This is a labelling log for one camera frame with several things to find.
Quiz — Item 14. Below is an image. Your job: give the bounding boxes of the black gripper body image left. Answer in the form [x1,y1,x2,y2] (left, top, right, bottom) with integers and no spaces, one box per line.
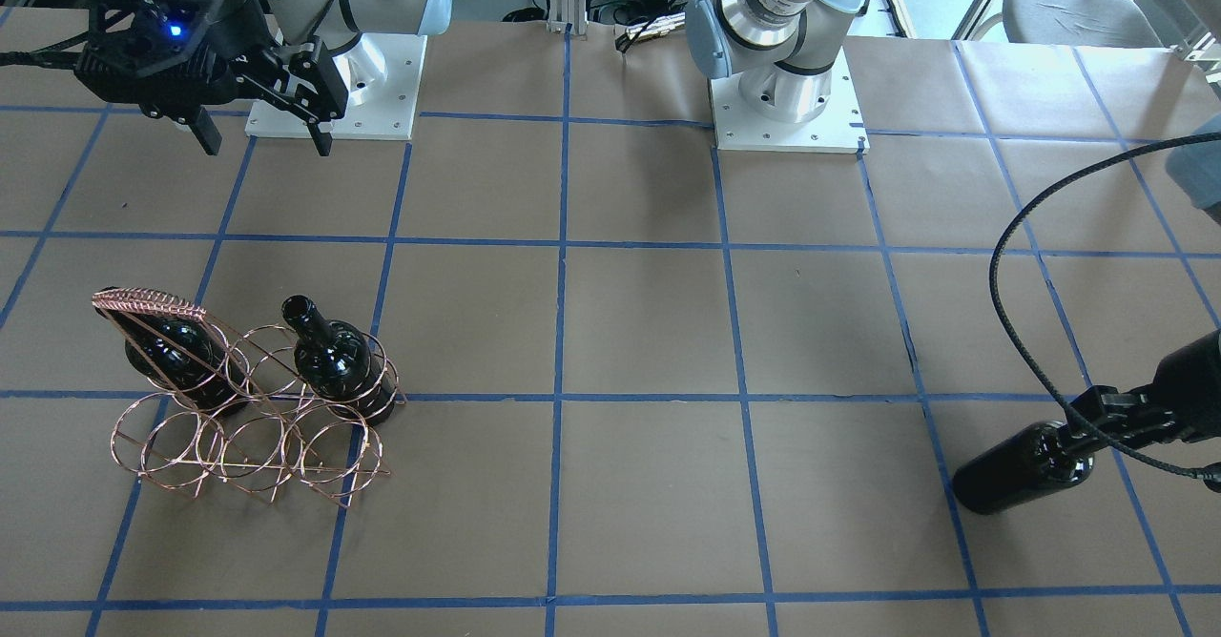
[72,0,287,118]

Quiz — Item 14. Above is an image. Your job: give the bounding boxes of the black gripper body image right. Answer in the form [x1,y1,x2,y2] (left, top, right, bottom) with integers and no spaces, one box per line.
[1149,329,1220,439]

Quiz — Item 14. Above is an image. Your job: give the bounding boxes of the dark wine bottle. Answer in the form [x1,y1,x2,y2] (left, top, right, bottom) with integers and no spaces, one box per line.
[92,286,250,419]
[280,295,396,427]
[951,421,1103,515]

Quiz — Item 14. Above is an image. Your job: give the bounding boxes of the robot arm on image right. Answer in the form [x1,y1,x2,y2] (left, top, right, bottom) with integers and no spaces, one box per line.
[683,0,1219,455]

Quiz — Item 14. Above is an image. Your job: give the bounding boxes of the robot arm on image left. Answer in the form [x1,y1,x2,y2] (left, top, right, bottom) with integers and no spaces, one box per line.
[62,0,453,157]

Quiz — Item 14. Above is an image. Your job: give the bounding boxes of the dark wine bottle in rack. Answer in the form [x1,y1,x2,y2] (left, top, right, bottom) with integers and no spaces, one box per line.
[280,295,396,427]

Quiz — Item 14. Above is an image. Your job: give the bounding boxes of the grey office chair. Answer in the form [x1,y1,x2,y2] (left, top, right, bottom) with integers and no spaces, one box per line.
[994,0,1219,60]

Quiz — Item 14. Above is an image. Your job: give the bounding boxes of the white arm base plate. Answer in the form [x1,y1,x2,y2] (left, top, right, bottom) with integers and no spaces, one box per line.
[708,51,869,154]
[244,33,429,142]

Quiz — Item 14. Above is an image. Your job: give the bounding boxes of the dark wine bottle under handle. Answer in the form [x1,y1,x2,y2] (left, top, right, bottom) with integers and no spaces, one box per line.
[92,286,250,419]

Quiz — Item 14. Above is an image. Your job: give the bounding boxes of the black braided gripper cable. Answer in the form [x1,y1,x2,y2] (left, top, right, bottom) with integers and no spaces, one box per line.
[988,132,1221,481]

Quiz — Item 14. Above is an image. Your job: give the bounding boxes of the copper wire wine rack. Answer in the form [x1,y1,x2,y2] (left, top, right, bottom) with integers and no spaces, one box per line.
[92,288,400,508]

